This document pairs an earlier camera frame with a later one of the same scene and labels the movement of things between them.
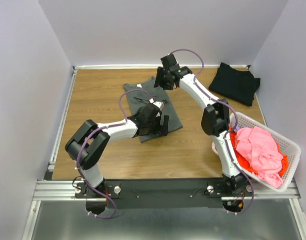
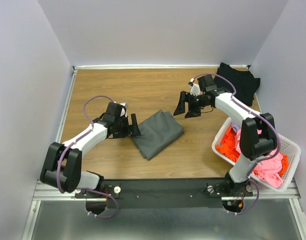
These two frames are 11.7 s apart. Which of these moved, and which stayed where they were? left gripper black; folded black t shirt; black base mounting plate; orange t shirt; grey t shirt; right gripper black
Moved: left gripper black; grey t shirt; right gripper black
Stayed: orange t shirt; black base mounting plate; folded black t shirt
